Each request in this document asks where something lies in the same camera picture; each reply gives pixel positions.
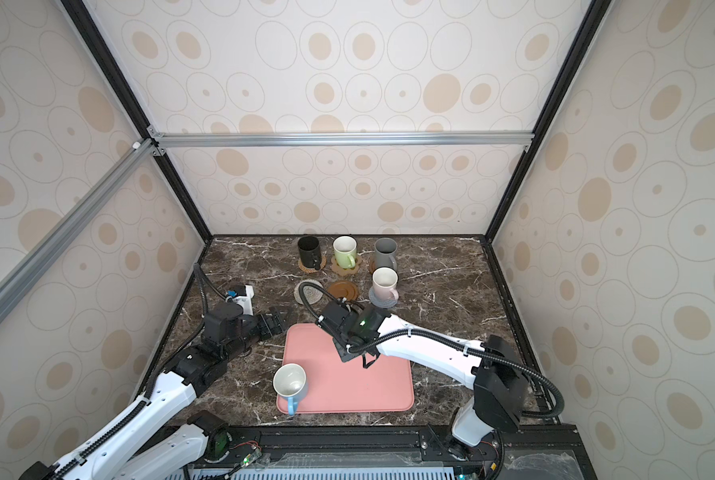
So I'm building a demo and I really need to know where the small brown wooden coaster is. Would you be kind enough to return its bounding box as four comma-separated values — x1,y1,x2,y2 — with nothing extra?
327,280,359,301

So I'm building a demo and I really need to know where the white grey round coaster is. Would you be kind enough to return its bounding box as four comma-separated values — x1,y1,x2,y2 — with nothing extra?
294,280,324,305

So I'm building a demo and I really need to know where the blue mug white inside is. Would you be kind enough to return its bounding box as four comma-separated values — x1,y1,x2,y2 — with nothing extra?
272,363,308,416

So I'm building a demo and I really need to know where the pink mug white inside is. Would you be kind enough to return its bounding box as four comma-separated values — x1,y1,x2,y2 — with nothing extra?
373,267,399,303

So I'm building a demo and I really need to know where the cork paw print coaster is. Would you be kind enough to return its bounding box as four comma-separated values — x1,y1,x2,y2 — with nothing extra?
329,256,363,277

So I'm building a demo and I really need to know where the green mug white inside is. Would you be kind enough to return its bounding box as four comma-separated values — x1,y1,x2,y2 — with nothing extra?
332,235,357,270

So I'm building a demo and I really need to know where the black mug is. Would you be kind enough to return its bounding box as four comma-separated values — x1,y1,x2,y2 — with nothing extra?
297,235,322,268

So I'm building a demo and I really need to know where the grey mug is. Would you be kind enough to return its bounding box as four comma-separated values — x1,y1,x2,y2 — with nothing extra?
373,237,399,271

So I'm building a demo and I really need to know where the light blue woven coaster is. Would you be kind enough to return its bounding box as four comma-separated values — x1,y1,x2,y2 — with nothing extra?
369,286,399,309

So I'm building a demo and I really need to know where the woven rattan coaster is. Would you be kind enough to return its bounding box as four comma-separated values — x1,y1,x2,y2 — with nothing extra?
297,257,327,274

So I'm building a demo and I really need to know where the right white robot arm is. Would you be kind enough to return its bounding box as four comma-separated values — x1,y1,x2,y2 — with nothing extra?
314,301,565,447

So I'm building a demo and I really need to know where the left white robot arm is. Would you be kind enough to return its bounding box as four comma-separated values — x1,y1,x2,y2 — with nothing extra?
21,303,291,479

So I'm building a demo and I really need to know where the pink plastic tray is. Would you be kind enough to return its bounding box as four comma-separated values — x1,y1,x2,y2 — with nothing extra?
283,323,415,414

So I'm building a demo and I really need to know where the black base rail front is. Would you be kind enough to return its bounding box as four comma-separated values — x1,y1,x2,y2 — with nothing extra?
171,424,597,479

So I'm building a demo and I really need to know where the horizontal aluminium rail back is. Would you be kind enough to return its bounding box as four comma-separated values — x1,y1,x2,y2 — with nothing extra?
153,131,535,148

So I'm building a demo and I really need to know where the diagonal aluminium rail left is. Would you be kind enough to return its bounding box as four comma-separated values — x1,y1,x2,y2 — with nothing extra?
0,139,155,324

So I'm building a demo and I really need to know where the black corner frame post left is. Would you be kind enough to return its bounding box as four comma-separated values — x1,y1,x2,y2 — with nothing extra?
59,0,213,245

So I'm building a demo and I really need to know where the black corner frame post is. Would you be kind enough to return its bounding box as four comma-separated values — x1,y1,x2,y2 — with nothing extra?
59,0,213,245
483,0,611,245

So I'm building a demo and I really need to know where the black corner frame post right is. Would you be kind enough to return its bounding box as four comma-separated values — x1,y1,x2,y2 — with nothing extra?
483,0,611,245

